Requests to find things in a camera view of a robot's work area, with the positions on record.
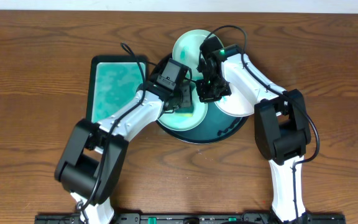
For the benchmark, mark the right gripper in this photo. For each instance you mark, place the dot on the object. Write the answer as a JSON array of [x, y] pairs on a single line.
[[212, 92]]

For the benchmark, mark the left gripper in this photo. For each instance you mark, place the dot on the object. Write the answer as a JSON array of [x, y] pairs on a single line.
[[183, 100]]

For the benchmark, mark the green scouring sponge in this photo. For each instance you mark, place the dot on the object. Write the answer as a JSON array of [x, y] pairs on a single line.
[[185, 111]]

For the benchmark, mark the mint green plate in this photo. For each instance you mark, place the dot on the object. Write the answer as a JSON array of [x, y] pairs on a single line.
[[187, 49], [179, 123]]

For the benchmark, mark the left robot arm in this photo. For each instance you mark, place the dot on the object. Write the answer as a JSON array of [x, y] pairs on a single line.
[[92, 160]]

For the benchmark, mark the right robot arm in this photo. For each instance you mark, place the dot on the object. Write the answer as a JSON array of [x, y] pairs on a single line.
[[282, 126]]

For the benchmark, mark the round black tray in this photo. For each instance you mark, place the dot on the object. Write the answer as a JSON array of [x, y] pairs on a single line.
[[215, 127]]

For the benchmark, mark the black rectangular water tray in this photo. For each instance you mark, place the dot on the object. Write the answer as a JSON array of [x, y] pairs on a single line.
[[113, 82]]

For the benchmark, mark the white plate with green smear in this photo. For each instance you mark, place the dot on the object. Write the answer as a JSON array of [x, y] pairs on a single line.
[[243, 97]]

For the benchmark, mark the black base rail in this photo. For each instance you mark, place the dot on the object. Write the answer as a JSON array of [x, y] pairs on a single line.
[[135, 218]]

